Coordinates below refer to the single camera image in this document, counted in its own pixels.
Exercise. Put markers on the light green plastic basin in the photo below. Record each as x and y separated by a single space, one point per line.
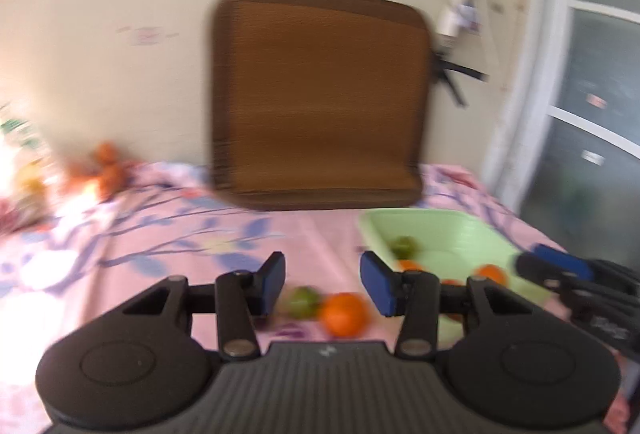
452 245

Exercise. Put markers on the brown woven seat cushion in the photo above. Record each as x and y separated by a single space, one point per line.
318 104

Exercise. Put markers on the orange tangerine in basin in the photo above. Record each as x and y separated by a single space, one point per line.
493 272

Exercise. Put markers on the small orange in basin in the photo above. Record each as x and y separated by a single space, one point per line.
410 266

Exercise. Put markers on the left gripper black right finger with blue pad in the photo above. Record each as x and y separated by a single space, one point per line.
416 296

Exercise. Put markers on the clear plastic fruit bag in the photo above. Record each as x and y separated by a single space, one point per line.
22 143

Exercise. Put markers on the green lime fruit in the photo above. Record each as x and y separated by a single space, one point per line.
302 303

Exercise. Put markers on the orange tangerine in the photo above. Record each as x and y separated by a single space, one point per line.
344 315
493 272

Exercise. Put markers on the pink deer print cloth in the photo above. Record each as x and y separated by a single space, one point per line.
86 259

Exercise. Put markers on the white framed glass door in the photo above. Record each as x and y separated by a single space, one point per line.
571 169

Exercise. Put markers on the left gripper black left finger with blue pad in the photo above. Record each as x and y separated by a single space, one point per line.
236 298

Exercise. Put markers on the orange fruits near wall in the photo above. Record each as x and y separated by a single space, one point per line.
101 176

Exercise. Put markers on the green lime in basin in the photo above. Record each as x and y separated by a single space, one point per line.
404 248

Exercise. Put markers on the yellow fruit in bag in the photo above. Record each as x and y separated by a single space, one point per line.
29 184

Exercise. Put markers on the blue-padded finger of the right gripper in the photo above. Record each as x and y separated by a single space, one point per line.
546 267

